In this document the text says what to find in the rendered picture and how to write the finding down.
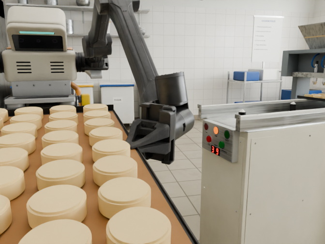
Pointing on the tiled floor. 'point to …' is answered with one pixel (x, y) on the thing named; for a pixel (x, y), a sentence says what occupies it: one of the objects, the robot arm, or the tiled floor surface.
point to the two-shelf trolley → (252, 82)
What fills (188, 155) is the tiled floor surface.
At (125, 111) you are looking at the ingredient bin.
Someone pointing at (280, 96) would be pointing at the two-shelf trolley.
